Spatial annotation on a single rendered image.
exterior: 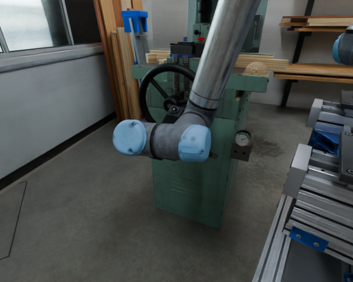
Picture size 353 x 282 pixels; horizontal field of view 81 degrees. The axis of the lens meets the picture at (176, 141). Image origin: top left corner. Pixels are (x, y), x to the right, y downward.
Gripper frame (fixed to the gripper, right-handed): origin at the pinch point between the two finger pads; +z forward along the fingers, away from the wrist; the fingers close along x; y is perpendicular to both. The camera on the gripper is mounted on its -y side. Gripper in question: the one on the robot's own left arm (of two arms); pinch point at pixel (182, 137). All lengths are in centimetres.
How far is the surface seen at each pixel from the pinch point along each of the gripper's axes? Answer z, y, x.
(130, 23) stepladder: 63, -78, -82
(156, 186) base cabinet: 47, 33, -26
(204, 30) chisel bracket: 13.8, -46.5, -5.0
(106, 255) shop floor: 22, 70, -36
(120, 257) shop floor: 24, 68, -29
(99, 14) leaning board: 81, -97, -133
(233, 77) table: 11.8, -27.0, 11.4
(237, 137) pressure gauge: 17.7, -4.4, 17.3
